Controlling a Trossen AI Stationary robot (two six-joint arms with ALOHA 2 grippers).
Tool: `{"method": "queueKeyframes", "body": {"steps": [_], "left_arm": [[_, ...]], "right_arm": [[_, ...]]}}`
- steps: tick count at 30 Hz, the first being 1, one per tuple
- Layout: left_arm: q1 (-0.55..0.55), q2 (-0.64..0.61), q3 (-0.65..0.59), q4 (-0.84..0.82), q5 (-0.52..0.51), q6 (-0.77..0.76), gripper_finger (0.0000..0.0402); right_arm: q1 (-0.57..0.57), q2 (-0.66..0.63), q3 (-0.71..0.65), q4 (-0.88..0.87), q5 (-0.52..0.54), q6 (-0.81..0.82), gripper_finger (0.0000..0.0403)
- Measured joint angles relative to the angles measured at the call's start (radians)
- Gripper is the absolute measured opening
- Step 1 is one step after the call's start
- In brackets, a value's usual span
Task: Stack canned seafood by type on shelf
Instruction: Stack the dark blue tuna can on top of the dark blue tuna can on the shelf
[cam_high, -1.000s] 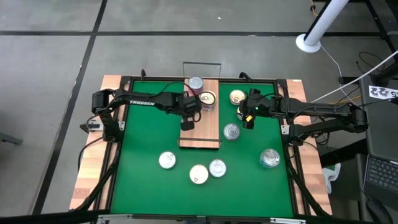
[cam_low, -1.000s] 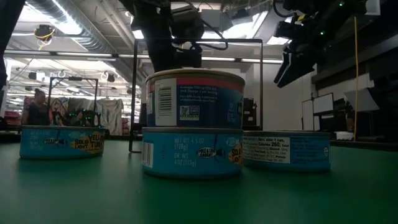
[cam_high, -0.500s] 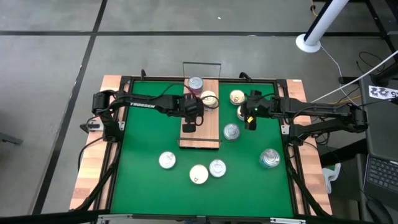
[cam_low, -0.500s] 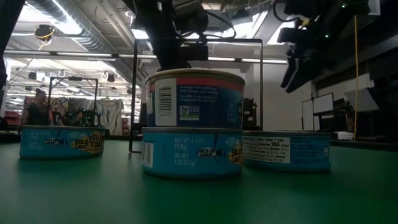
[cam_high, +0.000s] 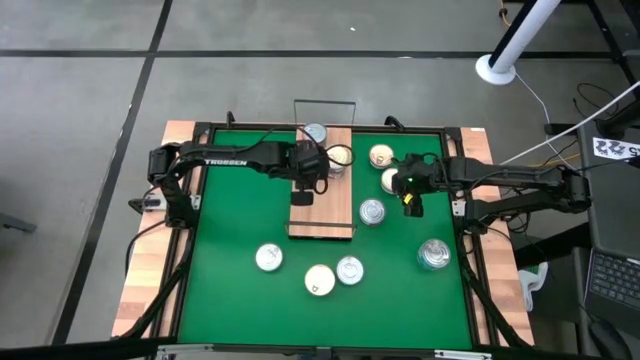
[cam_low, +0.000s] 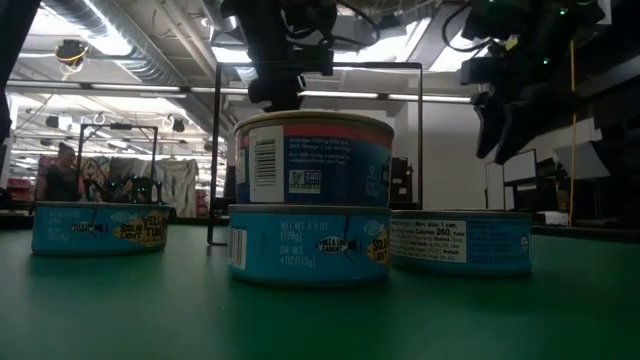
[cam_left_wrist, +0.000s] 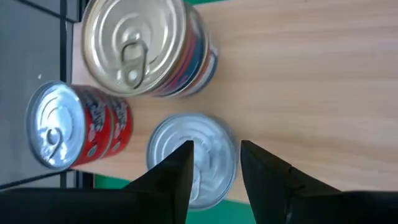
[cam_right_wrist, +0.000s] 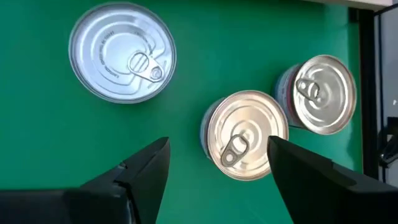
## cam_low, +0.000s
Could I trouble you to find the black metal table frame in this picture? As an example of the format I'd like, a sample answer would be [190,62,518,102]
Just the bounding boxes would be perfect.
[0,208,640,247]

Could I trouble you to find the colourful patterned cloth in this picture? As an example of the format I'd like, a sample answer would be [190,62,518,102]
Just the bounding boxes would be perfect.
[33,155,112,203]

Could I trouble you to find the person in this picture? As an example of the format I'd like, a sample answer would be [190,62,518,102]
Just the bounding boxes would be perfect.
[35,142,82,203]

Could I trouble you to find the light blue tuna can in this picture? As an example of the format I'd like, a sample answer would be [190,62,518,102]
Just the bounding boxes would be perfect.
[388,208,534,278]
[227,203,393,289]
[30,201,171,258]

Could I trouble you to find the large silver air duct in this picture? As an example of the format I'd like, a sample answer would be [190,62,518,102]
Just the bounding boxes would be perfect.
[48,0,189,87]

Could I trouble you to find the whiteboard on black stand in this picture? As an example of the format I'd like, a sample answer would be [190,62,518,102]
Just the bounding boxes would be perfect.
[484,148,539,211]

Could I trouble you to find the wooden shelf black wire frame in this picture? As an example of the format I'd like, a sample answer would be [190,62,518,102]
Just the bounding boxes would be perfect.
[206,60,426,247]

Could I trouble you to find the green table mat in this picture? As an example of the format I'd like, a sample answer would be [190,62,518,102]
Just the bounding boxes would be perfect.
[0,222,640,360]

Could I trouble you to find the red storage bins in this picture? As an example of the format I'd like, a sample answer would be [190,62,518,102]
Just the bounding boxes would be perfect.
[5,177,37,204]

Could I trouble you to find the white draped cloth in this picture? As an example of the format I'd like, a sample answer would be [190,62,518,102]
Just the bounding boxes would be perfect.
[152,158,200,217]

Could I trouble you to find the dark blue tuna can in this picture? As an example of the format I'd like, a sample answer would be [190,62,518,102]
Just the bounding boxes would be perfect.
[232,109,396,209]

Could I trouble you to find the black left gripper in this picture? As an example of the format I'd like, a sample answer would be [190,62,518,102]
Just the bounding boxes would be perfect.
[221,0,339,114]

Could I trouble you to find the black background robot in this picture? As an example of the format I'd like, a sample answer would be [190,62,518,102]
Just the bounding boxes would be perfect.
[82,172,169,206]

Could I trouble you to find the long ceiling light rail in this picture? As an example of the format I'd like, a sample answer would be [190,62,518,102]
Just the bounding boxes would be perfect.
[7,79,484,104]

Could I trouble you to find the black equipment rack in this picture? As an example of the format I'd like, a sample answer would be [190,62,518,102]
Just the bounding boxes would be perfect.
[390,157,416,206]

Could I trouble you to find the black background metal frame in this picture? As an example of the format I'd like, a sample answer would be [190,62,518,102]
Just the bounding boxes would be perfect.
[76,123,160,204]

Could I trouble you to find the black ceiling device yellow cable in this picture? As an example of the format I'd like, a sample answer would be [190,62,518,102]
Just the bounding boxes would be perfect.
[53,38,92,70]

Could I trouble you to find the white box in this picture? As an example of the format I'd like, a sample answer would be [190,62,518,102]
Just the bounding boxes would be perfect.
[533,210,570,227]

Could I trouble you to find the yellow hanging cable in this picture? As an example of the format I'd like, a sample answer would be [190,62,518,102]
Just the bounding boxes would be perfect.
[569,39,578,227]

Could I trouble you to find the grey slanted panel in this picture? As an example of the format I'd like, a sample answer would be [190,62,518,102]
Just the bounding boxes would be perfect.
[551,141,612,181]

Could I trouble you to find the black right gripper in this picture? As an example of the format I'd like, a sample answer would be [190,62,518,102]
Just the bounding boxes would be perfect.
[459,0,607,167]

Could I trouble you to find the small silver air duct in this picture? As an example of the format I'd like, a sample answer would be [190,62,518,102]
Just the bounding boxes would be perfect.
[199,0,236,32]

